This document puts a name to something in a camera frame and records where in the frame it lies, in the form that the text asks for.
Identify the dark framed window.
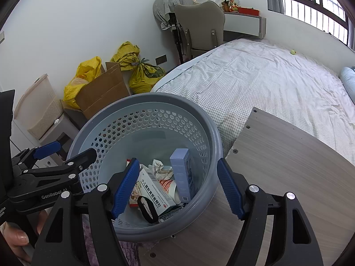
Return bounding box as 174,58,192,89
281,0,355,47

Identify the white green medicine box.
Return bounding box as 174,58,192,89
129,168,176,217

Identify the white orange paper cup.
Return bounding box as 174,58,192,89
159,179,181,204

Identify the grey cabinet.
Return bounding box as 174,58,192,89
36,107,89,169

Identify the black wristband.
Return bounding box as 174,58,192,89
137,196,160,224

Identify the yellow plastic bag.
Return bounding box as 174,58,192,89
111,41,140,71
63,56,103,110

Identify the grey perforated plastic basket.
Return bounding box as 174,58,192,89
67,92,224,243

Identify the beige upholstered chair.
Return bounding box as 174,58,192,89
174,0,226,59

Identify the red box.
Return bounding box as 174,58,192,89
239,7,261,17

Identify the white grey wall desk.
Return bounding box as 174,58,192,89
223,12,267,43

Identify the bed with checked sheet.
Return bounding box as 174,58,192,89
150,38,355,167

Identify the light blue pillow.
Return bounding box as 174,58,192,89
339,66,355,103

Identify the light blue carton box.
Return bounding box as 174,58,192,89
170,148,198,203

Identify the black fan stand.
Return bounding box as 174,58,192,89
171,14,186,65

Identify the colourful figurine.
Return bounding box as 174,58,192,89
221,0,239,13

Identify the grey cloth cover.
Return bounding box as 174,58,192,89
153,0,195,31

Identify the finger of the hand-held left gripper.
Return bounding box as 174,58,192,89
17,148,98,192
11,141,62,172

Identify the brown cardboard box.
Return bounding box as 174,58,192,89
75,62,131,120

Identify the beige storage bin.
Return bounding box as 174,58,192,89
13,73,64,140

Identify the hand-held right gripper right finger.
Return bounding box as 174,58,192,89
217,157,323,266

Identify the tied yellow bag green print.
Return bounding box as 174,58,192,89
128,58,166,95

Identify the person's left hand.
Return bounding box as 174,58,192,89
0,208,49,264

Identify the printed paper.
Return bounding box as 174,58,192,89
148,159,174,180

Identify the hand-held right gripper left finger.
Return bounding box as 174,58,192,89
30,157,140,266

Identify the black packet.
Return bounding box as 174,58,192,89
159,203,185,223

